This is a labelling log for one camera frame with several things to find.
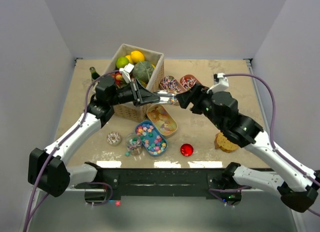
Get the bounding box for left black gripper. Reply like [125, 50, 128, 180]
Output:
[109, 78, 160, 107]

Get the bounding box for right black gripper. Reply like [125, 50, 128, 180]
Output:
[176, 82, 225, 130]

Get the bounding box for clear glass jar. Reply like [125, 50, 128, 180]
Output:
[125, 133, 143, 156]

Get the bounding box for silver metal scoop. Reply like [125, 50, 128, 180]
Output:
[155, 90, 178, 105]

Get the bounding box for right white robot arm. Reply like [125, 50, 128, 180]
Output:
[176, 84, 320, 213]

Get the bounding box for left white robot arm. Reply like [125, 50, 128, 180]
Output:
[27, 75, 160, 197]

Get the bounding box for yellow tray gummy candies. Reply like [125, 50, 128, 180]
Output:
[146, 104, 178, 138]

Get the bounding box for blue tray star candies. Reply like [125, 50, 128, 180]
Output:
[135, 120, 168, 157]

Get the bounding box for pink tray of lollipops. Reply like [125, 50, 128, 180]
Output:
[179, 74, 201, 90]

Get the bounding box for wicker basket with liner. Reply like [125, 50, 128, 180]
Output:
[102, 43, 165, 123]

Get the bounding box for pink tray swirl lollipops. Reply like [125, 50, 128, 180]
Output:
[159, 75, 187, 98]

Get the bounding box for green cantaloupe melon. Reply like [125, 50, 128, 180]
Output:
[132, 61, 154, 84]

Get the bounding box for green lime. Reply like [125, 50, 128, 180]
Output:
[115, 56, 130, 69]

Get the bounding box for yellow lemon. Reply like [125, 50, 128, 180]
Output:
[130, 50, 145, 64]

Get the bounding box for sprinkled donut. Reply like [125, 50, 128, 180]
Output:
[106, 131, 122, 146]

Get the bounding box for green glass bottle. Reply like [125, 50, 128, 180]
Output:
[89, 66, 100, 82]

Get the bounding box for bread slice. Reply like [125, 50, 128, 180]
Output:
[214, 132, 240, 153]

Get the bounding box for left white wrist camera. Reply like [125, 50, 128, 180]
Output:
[119, 63, 135, 83]

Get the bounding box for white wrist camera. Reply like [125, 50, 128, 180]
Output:
[206, 73, 229, 94]
[119, 63, 135, 83]

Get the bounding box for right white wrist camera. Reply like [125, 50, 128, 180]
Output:
[206, 73, 229, 94]

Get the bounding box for black base mount frame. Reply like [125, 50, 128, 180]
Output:
[76, 168, 245, 206]

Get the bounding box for aluminium rail frame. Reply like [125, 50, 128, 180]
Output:
[18, 186, 76, 232]

